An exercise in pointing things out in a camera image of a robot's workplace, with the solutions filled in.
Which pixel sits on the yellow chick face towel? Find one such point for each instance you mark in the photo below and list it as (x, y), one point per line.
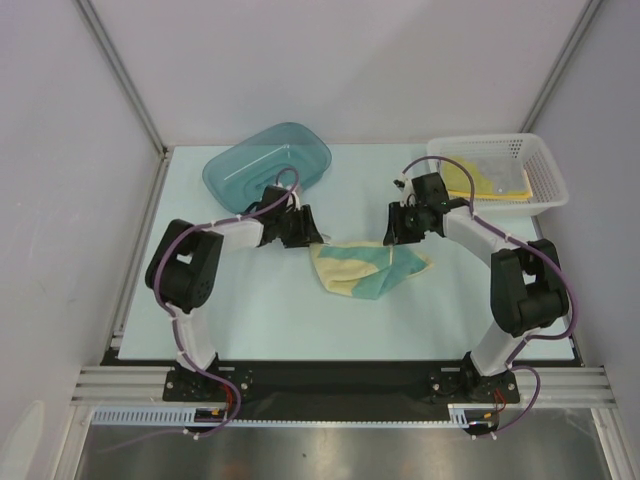
(488, 184)

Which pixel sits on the white perforated plastic basket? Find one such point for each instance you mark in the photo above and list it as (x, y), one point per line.
(548, 185)

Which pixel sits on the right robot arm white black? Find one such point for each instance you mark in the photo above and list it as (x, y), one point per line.
(527, 293)

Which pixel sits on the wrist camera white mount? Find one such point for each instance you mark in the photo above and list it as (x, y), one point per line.
(404, 185)
(294, 199)

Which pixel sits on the right aluminium frame post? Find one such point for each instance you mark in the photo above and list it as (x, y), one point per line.
(560, 67)

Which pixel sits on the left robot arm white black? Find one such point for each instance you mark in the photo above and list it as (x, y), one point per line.
(184, 266)

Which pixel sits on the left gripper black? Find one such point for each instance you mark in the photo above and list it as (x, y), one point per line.
(307, 233)

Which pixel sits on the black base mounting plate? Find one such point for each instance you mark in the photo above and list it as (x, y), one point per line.
(343, 391)

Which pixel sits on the teal and yellow towel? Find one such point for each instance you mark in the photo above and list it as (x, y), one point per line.
(365, 270)

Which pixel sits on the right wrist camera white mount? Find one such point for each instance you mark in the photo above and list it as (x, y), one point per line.
(404, 185)

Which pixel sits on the grey towel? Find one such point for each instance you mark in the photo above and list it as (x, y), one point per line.
(486, 162)

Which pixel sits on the aluminium frame post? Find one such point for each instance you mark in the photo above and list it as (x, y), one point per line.
(560, 67)
(117, 67)

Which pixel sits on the teal transparent plastic bin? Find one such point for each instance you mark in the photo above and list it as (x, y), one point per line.
(284, 153)

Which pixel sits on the left aluminium frame post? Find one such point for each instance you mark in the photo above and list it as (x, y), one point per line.
(117, 67)

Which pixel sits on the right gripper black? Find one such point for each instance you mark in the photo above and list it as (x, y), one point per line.
(400, 223)

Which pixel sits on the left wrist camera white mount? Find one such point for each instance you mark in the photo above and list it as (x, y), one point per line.
(294, 199)

